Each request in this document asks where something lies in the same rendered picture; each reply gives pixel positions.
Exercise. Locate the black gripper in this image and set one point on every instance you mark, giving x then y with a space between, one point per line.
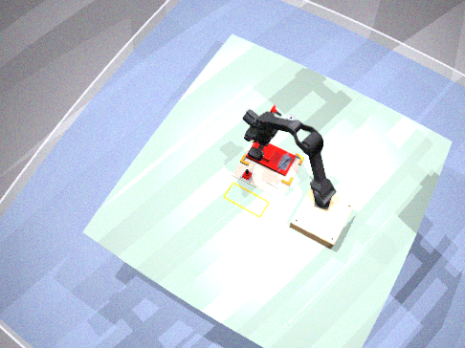
257 153

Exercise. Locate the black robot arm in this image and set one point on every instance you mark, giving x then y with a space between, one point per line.
265 124

